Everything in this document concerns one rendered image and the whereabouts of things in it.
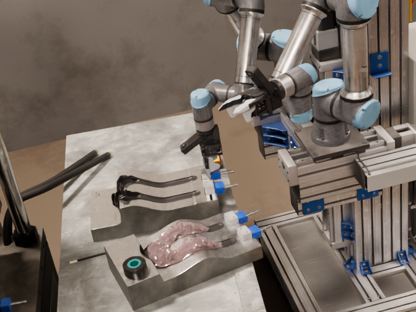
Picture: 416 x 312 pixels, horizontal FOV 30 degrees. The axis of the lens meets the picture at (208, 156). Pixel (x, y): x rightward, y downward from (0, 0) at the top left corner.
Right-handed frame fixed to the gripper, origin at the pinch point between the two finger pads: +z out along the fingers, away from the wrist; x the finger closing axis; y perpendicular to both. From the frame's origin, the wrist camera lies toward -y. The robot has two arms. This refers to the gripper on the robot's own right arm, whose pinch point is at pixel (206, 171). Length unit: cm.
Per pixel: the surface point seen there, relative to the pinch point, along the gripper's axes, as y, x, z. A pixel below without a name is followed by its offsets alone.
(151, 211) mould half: -23.9, -17.7, 1.7
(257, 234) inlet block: 12.8, -39.2, 5.0
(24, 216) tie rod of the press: -73, -8, 0
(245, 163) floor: 30, 141, 91
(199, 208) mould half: -5.6, -17.7, 4.7
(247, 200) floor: 25, 103, 91
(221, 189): 4.2, -13.0, 1.1
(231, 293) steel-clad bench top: -1, -61, 11
